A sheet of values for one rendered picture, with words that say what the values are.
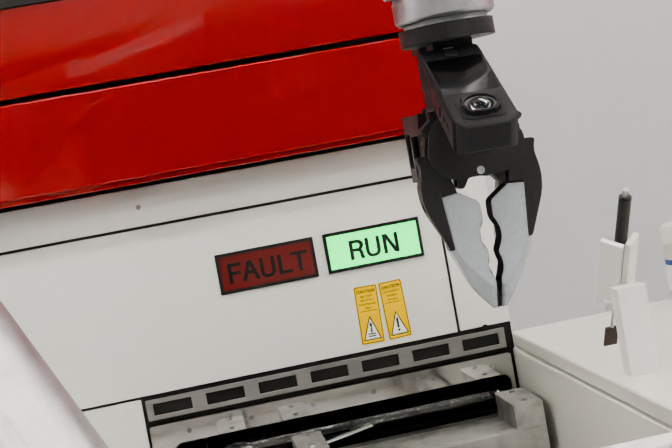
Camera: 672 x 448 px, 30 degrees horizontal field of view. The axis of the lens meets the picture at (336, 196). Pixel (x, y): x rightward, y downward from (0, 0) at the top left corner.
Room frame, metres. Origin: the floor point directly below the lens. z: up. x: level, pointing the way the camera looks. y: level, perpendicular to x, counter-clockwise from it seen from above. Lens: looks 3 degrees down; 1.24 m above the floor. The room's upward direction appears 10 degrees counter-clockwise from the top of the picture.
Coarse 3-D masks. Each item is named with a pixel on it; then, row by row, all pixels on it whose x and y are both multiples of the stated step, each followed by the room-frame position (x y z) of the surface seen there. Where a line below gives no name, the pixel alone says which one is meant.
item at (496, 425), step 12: (480, 420) 1.45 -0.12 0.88; (492, 420) 1.44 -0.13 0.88; (504, 420) 1.43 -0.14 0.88; (432, 432) 1.43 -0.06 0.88; (444, 432) 1.42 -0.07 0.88; (456, 432) 1.41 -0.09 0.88; (468, 432) 1.40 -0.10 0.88; (480, 432) 1.39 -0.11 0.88; (492, 432) 1.38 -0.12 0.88; (504, 432) 1.38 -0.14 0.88; (516, 432) 1.37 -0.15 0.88; (528, 432) 1.38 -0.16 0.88; (540, 432) 1.38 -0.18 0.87; (372, 444) 1.43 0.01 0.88; (384, 444) 1.42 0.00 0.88; (396, 444) 1.41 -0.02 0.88; (408, 444) 1.40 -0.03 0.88; (420, 444) 1.39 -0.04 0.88; (432, 444) 1.38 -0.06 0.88; (444, 444) 1.37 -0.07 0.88; (456, 444) 1.36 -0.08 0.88; (468, 444) 1.37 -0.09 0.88; (480, 444) 1.37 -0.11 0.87; (492, 444) 1.37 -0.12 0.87; (504, 444) 1.37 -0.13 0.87; (516, 444) 1.37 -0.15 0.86; (528, 444) 1.37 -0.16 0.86; (540, 444) 1.38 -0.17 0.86
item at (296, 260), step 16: (240, 256) 1.47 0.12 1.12; (256, 256) 1.47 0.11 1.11; (272, 256) 1.48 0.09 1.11; (288, 256) 1.48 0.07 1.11; (304, 256) 1.48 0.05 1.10; (224, 272) 1.47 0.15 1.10; (240, 272) 1.47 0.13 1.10; (256, 272) 1.47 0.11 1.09; (272, 272) 1.48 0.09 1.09; (288, 272) 1.48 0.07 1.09; (304, 272) 1.48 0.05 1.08; (224, 288) 1.47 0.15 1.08
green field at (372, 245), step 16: (400, 224) 1.50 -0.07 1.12; (336, 240) 1.49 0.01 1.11; (352, 240) 1.49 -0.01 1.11; (368, 240) 1.49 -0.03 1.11; (384, 240) 1.50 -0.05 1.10; (400, 240) 1.50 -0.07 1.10; (416, 240) 1.50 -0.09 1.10; (336, 256) 1.49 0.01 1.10; (352, 256) 1.49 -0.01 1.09; (368, 256) 1.49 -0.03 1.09; (384, 256) 1.49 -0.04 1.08; (400, 256) 1.50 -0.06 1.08
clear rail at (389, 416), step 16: (448, 400) 1.49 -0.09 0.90; (464, 400) 1.49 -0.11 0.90; (480, 400) 1.49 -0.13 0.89; (368, 416) 1.47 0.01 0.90; (384, 416) 1.47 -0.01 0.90; (400, 416) 1.48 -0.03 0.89; (416, 416) 1.48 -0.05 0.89; (288, 432) 1.46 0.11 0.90; (304, 432) 1.46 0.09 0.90; (336, 432) 1.47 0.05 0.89
